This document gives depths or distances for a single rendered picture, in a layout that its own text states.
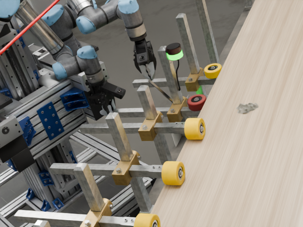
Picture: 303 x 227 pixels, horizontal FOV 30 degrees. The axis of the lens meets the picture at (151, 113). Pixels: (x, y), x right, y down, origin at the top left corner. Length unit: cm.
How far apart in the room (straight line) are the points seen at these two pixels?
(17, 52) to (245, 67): 106
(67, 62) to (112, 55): 275
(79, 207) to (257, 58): 129
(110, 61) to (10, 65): 241
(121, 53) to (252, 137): 320
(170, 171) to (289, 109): 55
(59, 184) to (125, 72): 192
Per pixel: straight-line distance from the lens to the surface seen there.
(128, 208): 306
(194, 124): 206
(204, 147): 207
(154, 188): 228
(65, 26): 271
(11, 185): 357
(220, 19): 524
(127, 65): 488
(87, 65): 240
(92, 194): 179
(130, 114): 249
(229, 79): 243
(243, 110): 219
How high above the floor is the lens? 211
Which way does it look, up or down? 31 degrees down
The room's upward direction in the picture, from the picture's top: 18 degrees counter-clockwise
